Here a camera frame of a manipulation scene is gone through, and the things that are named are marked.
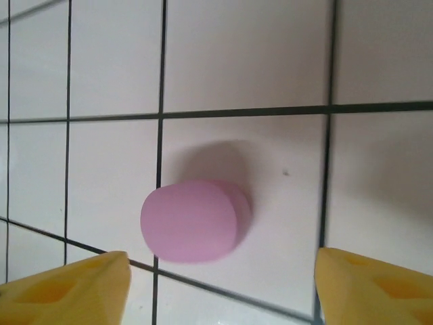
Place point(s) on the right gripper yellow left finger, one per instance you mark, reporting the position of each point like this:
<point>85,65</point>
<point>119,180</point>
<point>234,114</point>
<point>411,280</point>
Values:
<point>67,294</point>

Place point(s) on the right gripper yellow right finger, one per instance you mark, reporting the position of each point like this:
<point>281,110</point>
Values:
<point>372,298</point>

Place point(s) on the pink earbud charging case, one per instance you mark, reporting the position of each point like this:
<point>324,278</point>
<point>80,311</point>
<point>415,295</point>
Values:
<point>189,223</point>

